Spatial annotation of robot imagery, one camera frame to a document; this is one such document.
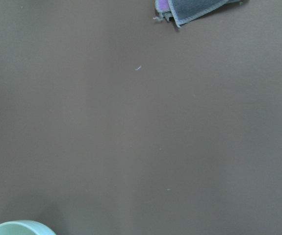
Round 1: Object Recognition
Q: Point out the light green bowl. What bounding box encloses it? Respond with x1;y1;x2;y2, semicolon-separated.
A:
0;220;56;235

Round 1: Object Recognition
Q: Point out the grey folded cloth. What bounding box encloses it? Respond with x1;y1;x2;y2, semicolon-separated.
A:
154;0;242;28

